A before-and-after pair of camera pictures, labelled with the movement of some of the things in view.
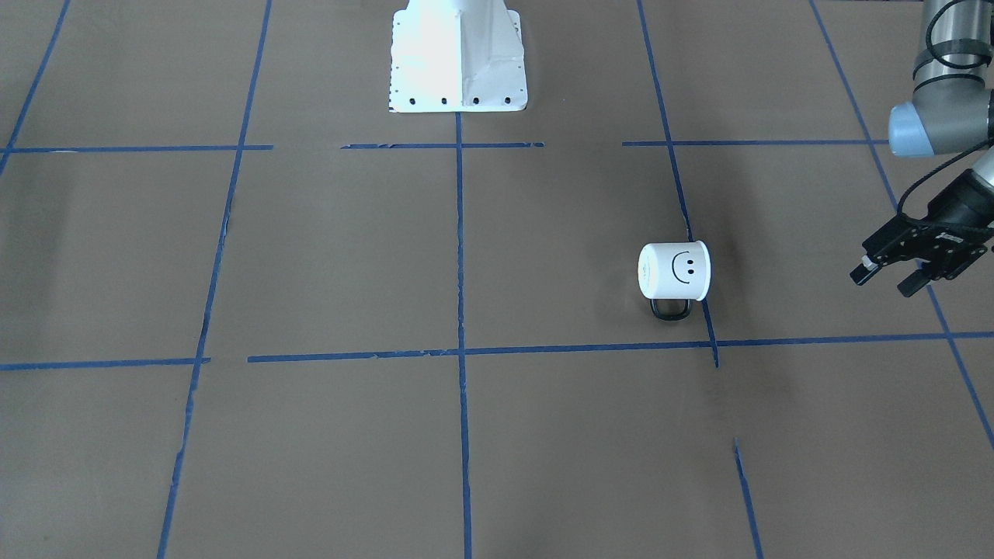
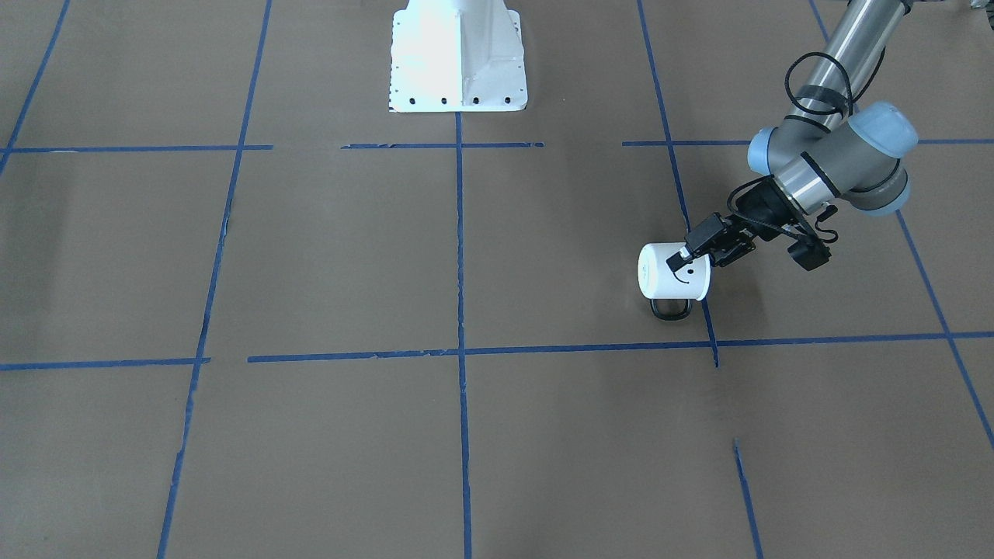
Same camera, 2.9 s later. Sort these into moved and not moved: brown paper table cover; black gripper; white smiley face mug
Moved: black gripper
Not moved: white smiley face mug; brown paper table cover
